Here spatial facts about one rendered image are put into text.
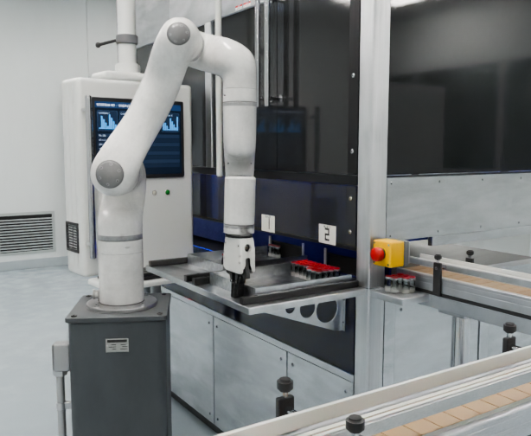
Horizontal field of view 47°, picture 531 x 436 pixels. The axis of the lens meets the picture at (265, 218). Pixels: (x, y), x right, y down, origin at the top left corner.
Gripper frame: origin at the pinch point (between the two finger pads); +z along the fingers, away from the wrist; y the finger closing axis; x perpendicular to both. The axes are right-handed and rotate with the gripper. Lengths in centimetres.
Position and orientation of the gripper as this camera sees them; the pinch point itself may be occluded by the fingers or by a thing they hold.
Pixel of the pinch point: (237, 290)
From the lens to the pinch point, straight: 171.8
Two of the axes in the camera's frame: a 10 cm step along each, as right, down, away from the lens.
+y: -5.6, -1.1, 8.2
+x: -8.3, 0.4, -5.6
